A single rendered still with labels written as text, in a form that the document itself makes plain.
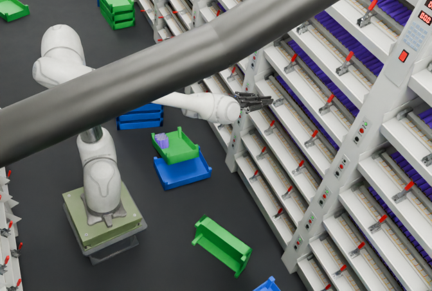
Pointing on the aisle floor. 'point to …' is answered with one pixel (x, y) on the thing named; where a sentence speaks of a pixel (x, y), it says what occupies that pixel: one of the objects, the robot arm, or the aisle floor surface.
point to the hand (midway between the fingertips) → (265, 100)
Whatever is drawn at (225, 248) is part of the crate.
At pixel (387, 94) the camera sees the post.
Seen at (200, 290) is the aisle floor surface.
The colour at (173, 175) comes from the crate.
